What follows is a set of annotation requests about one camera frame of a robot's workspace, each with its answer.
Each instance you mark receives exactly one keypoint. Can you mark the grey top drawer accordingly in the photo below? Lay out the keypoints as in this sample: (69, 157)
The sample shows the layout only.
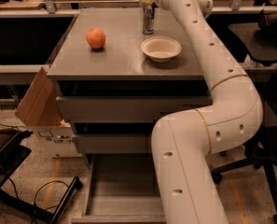
(128, 100)

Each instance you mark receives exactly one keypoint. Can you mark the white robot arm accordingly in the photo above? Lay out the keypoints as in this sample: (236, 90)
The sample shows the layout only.
(181, 141)

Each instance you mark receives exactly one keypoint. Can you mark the grey open bottom drawer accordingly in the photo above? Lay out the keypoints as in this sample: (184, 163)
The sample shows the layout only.
(122, 189)

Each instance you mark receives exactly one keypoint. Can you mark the black side table right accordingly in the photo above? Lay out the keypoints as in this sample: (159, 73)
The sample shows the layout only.
(261, 47)

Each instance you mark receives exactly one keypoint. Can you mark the grey middle drawer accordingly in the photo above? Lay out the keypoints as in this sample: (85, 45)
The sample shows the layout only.
(108, 138)

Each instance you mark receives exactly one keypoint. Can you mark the black stand left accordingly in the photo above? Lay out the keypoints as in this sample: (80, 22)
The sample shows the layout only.
(12, 155)

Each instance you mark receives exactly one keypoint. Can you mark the grey drawer cabinet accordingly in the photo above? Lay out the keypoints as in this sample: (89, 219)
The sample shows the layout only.
(121, 57)

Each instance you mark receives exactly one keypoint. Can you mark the brown cardboard box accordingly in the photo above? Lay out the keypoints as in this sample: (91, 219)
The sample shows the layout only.
(39, 112)

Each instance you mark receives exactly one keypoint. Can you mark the white paper bowl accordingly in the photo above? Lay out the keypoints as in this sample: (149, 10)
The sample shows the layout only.
(161, 49)

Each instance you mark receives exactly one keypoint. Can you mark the orange round fruit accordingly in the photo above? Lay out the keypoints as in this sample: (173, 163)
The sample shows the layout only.
(95, 38)

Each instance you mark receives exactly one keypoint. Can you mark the black office chair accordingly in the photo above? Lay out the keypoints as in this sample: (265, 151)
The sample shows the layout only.
(261, 149)

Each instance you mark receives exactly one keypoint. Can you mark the silver redbull can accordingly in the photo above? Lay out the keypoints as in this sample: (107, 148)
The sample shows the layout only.
(148, 19)

